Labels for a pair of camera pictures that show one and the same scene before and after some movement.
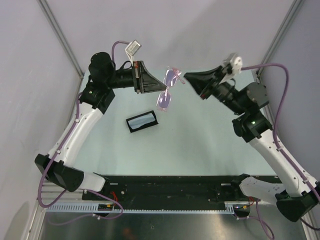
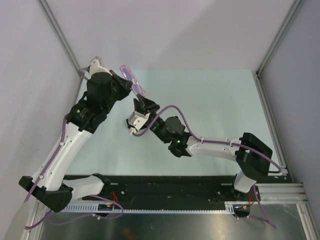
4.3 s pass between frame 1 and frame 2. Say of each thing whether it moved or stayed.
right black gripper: moved
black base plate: stayed
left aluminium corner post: stayed
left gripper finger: moved
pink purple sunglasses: moved
